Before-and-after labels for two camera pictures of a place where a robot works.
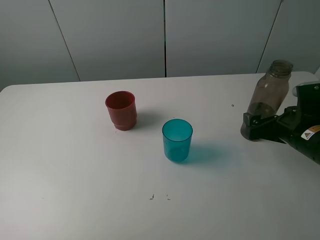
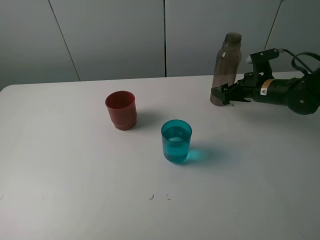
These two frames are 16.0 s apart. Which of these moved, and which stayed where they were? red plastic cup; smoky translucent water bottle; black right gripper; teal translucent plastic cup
Moved: smoky translucent water bottle; black right gripper
Stayed: teal translucent plastic cup; red plastic cup
